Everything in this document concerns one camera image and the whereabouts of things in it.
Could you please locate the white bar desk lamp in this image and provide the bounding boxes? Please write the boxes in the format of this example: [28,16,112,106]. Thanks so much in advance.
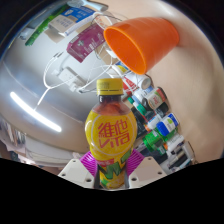
[9,91,63,133]

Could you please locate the white power strip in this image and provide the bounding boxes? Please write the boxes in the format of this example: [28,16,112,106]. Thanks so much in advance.
[57,66,84,94]

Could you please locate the orange plastic cup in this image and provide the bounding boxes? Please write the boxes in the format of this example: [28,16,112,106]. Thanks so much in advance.
[103,17,181,75]

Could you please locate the magenta pouch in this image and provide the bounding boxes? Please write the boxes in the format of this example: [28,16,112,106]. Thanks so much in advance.
[65,23,107,64]

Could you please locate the white bottle with blue cap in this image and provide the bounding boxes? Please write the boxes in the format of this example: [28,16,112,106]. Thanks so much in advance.
[155,112,180,138]

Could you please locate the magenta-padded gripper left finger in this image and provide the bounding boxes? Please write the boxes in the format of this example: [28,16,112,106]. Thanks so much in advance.
[58,150,99,188]

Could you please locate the white and blue box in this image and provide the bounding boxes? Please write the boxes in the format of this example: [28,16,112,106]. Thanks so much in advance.
[48,4,101,38]

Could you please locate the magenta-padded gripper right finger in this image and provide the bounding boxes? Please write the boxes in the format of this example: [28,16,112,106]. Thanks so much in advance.
[125,148,168,188]

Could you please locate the yellow drink bottle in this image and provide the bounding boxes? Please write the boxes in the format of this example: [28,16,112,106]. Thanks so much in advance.
[84,78,138,190]

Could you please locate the green plastic container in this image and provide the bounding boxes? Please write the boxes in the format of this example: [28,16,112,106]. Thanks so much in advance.
[142,128,178,153]

